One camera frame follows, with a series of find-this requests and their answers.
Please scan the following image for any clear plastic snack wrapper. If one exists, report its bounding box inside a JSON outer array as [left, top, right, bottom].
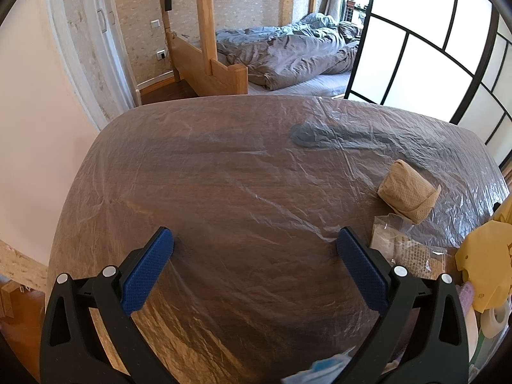
[[370, 214, 448, 280]]

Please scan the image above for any light blue mask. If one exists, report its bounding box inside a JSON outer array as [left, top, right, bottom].
[[281, 348, 354, 384]]

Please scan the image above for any white door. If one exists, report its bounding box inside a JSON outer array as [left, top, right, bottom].
[[47, 0, 140, 130]]

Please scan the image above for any wooden bunk bed frame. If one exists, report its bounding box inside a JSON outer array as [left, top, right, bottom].
[[160, 0, 296, 96]]

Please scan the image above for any grey blue duvet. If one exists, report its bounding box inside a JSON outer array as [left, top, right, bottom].
[[215, 13, 361, 91]]

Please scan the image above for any white tape roll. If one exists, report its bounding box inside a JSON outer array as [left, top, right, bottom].
[[481, 299, 510, 339]]

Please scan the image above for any black framed sliding screen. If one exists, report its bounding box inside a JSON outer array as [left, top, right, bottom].
[[345, 0, 511, 166]]

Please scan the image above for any yellow paper packaging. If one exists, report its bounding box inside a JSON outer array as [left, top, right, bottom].
[[456, 195, 511, 313]]

